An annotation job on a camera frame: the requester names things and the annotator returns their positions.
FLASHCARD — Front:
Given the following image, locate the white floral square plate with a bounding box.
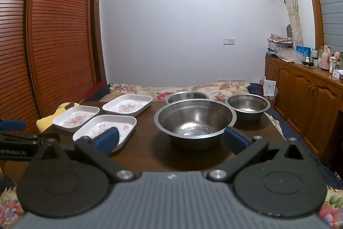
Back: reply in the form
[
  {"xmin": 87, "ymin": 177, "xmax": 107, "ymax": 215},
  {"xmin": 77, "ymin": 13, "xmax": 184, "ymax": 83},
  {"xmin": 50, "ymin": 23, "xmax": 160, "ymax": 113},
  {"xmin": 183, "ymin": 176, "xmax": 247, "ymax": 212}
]
[
  {"xmin": 52, "ymin": 105, "xmax": 100, "ymax": 133},
  {"xmin": 102, "ymin": 94, "xmax": 153, "ymax": 117},
  {"xmin": 73, "ymin": 114, "xmax": 138, "ymax": 153}
]

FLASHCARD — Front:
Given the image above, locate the large steel bowl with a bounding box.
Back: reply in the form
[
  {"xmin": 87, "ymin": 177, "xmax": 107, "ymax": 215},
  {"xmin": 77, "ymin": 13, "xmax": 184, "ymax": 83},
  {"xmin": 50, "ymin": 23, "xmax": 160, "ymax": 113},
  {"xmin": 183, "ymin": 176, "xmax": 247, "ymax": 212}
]
[{"xmin": 154, "ymin": 99, "xmax": 238, "ymax": 151}]

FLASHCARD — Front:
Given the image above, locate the yellow cloth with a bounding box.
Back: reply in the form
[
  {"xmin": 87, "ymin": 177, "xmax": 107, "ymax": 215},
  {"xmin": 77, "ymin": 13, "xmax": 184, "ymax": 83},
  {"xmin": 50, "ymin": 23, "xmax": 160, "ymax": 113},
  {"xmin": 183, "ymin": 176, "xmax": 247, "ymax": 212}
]
[{"xmin": 36, "ymin": 102, "xmax": 81, "ymax": 133}]

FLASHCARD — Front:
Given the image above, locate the wooden sideboard cabinet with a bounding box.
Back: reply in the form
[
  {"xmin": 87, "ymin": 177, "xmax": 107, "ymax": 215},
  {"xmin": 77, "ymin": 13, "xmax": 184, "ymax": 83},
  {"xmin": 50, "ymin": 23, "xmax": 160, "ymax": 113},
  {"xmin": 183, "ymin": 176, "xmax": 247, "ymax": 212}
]
[{"xmin": 265, "ymin": 55, "xmax": 343, "ymax": 173}]

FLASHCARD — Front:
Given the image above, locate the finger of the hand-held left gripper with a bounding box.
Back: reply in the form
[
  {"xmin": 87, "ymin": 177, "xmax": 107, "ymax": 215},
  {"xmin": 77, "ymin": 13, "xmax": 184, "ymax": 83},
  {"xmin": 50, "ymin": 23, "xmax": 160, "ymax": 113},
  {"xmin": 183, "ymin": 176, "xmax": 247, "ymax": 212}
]
[
  {"xmin": 0, "ymin": 132, "xmax": 41, "ymax": 146},
  {"xmin": 0, "ymin": 119, "xmax": 27, "ymax": 131}
]

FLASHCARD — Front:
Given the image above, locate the wooden louvered wardrobe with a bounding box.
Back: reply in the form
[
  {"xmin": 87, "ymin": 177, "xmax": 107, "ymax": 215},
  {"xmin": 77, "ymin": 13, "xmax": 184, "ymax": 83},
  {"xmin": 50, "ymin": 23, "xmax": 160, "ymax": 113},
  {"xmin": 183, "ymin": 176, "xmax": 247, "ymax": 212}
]
[{"xmin": 0, "ymin": 0, "xmax": 108, "ymax": 138}]

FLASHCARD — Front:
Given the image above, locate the white paper box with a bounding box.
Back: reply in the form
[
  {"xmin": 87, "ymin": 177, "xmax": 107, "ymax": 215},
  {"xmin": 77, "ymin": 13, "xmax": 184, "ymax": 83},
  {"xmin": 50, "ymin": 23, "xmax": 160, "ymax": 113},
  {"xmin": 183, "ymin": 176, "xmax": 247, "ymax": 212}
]
[{"xmin": 263, "ymin": 79, "xmax": 278, "ymax": 100}]

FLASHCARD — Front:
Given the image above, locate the red cloth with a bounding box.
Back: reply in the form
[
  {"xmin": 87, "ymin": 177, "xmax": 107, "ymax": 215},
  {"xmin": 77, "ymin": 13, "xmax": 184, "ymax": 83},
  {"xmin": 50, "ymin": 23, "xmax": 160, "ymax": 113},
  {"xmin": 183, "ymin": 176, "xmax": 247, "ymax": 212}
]
[{"xmin": 87, "ymin": 82, "xmax": 110, "ymax": 102}]

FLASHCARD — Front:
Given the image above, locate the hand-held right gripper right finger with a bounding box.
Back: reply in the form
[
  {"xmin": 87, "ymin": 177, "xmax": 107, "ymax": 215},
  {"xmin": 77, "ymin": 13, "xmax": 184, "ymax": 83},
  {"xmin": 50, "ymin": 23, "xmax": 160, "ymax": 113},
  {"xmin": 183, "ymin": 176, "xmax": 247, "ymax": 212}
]
[{"xmin": 206, "ymin": 127, "xmax": 309, "ymax": 184}]

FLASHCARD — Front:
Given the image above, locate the clear plastic bag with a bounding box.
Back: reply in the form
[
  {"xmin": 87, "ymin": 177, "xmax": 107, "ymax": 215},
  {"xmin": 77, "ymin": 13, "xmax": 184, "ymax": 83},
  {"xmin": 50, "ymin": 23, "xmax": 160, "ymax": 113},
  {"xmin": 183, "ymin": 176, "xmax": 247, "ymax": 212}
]
[{"xmin": 276, "ymin": 50, "xmax": 306, "ymax": 63}]

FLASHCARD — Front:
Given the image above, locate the pink thermos bottle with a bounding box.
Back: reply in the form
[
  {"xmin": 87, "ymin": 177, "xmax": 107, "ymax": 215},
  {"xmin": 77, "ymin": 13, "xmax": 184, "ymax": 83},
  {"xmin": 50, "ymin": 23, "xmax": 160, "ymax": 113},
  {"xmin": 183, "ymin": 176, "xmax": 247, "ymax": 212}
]
[{"xmin": 321, "ymin": 45, "xmax": 332, "ymax": 70}]

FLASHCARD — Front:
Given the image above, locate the blue box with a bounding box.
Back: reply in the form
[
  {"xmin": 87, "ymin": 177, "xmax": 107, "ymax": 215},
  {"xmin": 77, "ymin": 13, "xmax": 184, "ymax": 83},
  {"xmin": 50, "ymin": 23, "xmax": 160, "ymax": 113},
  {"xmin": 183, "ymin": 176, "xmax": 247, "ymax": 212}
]
[{"xmin": 295, "ymin": 45, "xmax": 311, "ymax": 58}]

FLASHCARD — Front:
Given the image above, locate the floral bed sheet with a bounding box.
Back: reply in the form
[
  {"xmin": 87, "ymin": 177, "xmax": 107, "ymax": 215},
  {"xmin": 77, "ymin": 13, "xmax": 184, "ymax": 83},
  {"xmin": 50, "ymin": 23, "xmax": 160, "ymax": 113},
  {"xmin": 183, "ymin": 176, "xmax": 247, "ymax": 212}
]
[{"xmin": 0, "ymin": 81, "xmax": 343, "ymax": 229}]

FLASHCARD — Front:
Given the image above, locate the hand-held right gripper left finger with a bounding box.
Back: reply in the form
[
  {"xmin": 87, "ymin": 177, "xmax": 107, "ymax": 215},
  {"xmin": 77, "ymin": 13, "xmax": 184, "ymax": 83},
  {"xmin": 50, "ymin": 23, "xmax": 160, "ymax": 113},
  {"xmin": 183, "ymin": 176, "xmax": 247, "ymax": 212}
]
[{"xmin": 32, "ymin": 126, "xmax": 136, "ymax": 184}]

